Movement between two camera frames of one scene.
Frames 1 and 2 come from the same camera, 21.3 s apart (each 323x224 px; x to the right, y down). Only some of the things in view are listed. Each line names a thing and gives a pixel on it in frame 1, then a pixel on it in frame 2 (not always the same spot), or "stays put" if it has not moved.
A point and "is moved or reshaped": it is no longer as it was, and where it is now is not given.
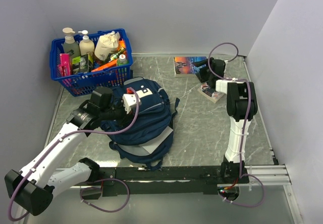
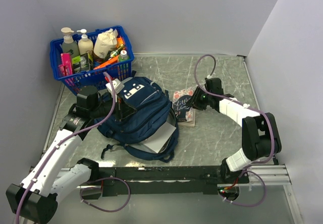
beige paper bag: [105, 44] stays put
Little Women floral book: [209, 92] is moved or reshaped
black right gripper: [201, 76] → [195, 102]
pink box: [64, 68] stays put
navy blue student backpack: [145, 135] is moved or reshaped
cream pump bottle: [85, 45] stays put
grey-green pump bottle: [70, 44] stays put
